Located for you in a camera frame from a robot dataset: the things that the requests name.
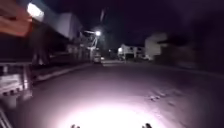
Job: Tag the metal fence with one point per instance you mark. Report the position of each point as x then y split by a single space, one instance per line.
13 83

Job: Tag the low white building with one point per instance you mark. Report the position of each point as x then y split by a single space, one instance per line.
130 51

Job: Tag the pale kerb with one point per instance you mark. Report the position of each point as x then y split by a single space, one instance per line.
60 72

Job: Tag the robot's own part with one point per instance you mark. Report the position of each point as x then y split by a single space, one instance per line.
75 126
147 126

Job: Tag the street lamp pole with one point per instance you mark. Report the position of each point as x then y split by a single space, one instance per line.
93 43

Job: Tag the pale building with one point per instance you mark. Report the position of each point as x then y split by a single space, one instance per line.
154 45

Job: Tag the large building with awning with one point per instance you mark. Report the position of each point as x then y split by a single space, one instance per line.
50 30

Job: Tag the vehicle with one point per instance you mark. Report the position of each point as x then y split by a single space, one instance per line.
97 59

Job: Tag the dark asphalt road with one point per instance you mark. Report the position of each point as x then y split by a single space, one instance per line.
120 86

